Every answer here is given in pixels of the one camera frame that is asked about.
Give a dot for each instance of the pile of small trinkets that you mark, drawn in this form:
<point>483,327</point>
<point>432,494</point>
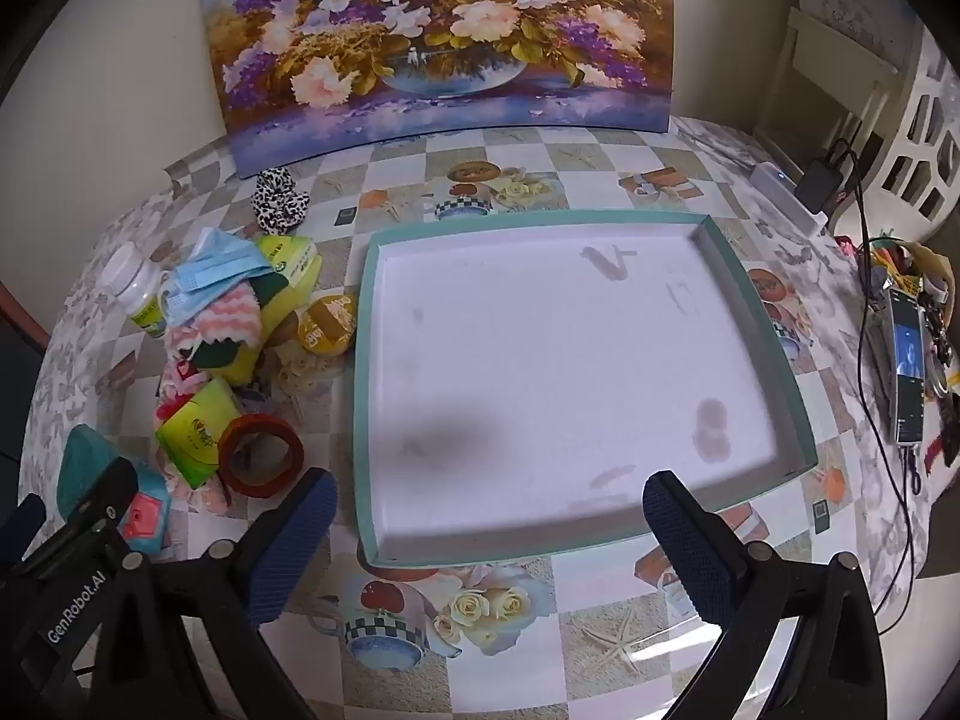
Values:
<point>922,262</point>

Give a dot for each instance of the floral painting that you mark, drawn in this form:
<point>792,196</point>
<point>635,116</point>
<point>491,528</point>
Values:
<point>450,52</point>

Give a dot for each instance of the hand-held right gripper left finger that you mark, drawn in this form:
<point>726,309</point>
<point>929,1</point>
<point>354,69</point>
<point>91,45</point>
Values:
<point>292,540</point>

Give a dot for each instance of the yellow green scouring sponge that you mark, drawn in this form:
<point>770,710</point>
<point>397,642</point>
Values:
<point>217,356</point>

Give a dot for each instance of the white chair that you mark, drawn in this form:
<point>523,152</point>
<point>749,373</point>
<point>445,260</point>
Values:
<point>825,45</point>

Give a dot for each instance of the pink fluffy scrunchie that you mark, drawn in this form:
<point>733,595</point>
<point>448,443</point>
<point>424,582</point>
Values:
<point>180,379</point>

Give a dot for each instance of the leopard print scrunchie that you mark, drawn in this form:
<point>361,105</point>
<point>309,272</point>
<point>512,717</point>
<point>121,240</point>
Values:
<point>274,202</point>

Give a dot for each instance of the checkered patterned tablecloth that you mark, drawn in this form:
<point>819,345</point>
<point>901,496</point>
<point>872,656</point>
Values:
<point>570,615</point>

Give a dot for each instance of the white power strip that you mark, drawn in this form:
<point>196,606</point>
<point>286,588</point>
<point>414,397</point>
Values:
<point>780,191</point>

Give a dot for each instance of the pink white striped fluffy cloth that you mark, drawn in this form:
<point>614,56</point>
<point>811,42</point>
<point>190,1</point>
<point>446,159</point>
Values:
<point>225,315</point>

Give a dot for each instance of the yellow round tin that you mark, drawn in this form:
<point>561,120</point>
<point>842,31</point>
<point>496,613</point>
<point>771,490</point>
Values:
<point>326,326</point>

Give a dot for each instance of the white lattice furniture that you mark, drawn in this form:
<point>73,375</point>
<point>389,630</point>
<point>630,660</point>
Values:
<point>922,127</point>

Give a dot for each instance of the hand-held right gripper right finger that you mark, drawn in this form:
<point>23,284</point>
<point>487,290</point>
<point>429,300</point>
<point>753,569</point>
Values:
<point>686,547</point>

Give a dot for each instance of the smartphone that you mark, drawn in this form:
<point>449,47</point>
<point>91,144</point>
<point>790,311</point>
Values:
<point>906,360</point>

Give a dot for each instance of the black charger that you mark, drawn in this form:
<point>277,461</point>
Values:
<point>817,180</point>

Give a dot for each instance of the blue face mask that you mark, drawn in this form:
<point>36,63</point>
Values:
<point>202,277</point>

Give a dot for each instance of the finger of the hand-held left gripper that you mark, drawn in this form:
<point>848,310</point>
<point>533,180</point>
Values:
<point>21,529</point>
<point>105,495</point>

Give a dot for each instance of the white bottle with green label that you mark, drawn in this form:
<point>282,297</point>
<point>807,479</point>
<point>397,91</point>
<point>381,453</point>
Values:
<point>139,292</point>

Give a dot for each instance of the teal plastic toy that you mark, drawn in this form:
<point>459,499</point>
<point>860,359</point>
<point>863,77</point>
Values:
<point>82,457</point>

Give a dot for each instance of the yellow-green microfiber cloth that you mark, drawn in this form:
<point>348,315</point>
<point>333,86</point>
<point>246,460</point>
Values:
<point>289,330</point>

